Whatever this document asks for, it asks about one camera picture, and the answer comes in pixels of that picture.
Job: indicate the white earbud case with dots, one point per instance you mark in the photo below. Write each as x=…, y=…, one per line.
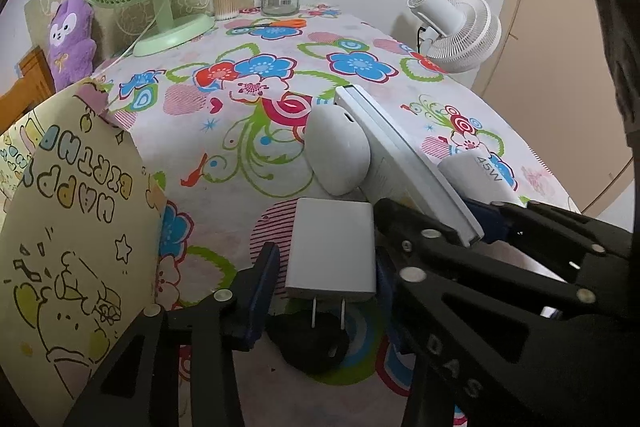
x=337, y=149

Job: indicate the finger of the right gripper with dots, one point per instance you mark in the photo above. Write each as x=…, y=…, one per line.
x=510, y=223
x=439, y=250

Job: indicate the white 45W charger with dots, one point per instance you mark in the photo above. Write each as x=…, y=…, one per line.
x=480, y=176

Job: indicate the wooden chair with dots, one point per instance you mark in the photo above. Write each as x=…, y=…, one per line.
x=33, y=88

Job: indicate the beige door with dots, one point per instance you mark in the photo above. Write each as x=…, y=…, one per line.
x=549, y=80

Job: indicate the white standing fan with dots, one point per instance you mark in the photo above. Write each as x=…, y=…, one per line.
x=458, y=35

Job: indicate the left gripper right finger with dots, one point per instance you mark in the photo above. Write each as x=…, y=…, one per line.
x=582, y=371

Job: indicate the white remote control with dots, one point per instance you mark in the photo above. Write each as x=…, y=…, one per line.
x=400, y=173

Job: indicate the white square charger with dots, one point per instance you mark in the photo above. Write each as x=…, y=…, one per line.
x=332, y=253

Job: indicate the purple plush bunny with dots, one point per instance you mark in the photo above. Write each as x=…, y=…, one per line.
x=71, y=46

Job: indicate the orange scissors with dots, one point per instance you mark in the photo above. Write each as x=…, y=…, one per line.
x=295, y=23

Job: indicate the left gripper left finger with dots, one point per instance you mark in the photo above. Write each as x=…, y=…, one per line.
x=137, y=383

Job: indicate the cotton swab container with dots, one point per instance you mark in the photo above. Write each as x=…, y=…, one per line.
x=225, y=9

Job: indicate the black car key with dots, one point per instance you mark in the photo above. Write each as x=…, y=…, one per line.
x=314, y=344

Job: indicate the yellow cartoon storage box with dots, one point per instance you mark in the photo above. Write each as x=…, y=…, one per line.
x=79, y=249

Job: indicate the floral tablecloth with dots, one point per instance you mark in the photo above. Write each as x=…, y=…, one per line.
x=219, y=122

